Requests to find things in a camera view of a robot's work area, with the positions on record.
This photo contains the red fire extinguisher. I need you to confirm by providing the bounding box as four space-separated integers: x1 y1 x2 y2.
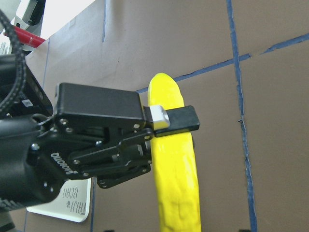
13 26 45 48

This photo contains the white bear-print tray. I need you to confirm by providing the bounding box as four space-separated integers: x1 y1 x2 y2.
27 178 92 223

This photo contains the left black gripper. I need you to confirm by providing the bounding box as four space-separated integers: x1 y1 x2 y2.
0 115 154 210

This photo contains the yellow toy banana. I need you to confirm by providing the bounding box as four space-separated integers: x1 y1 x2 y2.
147 73 202 232

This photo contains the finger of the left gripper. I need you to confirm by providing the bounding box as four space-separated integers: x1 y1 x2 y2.
54 83 200 137

